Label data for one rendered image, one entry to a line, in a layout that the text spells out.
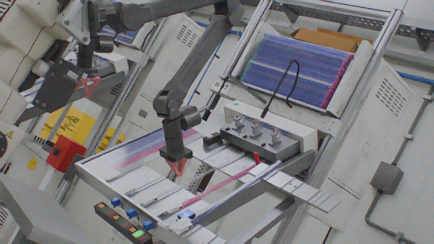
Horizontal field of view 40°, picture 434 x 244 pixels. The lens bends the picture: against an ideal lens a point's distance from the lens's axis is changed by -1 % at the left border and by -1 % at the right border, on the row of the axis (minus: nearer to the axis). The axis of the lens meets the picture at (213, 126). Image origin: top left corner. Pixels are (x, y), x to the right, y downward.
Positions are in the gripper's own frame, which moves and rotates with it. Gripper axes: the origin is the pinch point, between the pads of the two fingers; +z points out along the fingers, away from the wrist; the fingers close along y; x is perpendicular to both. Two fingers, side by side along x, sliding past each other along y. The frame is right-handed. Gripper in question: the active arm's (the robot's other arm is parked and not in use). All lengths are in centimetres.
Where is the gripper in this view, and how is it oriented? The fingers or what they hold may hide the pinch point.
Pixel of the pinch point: (179, 173)
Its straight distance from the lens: 196.5
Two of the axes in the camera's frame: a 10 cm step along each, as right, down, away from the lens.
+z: 1.1, 8.9, 4.4
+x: -7.7, 3.6, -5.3
